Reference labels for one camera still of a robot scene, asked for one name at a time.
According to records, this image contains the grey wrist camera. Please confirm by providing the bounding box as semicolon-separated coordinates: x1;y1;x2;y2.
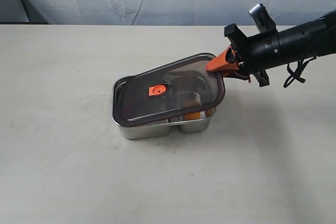
248;3;277;33

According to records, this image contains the dark lid with orange seal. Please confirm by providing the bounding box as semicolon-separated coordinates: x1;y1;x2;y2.
112;53;225;127

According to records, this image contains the steel two-compartment lunch box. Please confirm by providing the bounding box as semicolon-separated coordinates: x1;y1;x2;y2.
111;76;216;140

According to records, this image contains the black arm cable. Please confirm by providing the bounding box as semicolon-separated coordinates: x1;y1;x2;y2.
282;19;336;89

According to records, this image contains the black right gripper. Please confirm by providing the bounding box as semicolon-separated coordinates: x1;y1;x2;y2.
206;24;278;87

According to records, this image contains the yellow cheese block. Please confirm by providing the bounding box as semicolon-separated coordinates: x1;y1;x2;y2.
183;110;214;121

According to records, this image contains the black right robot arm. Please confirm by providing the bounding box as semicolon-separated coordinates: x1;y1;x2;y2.
206;4;335;88

